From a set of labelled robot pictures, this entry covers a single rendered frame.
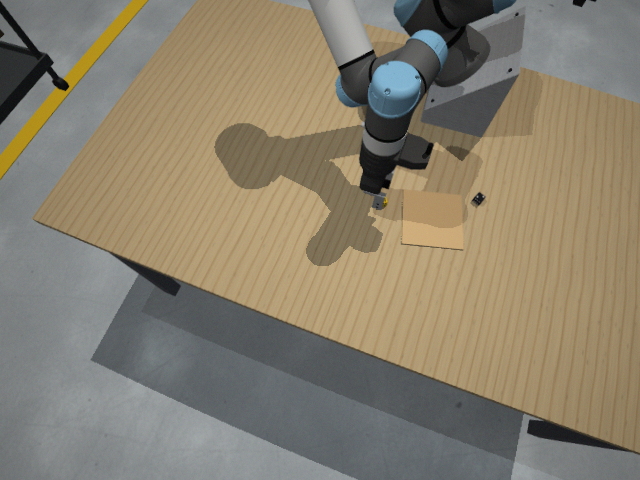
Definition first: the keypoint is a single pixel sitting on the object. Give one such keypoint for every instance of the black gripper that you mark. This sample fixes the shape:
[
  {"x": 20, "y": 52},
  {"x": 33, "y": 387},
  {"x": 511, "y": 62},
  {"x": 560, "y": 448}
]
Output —
[{"x": 415, "y": 156}]

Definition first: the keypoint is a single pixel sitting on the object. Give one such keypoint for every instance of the black die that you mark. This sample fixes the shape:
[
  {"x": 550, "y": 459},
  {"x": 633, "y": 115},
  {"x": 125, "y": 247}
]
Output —
[{"x": 478, "y": 198}]

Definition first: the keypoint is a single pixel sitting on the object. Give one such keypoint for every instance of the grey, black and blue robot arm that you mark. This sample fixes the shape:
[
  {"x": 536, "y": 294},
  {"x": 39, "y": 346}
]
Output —
[{"x": 396, "y": 86}]

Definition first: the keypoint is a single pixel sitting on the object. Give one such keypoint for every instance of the tan square mat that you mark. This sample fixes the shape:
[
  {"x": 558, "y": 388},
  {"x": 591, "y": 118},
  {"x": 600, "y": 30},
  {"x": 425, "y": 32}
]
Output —
[{"x": 432, "y": 219}]

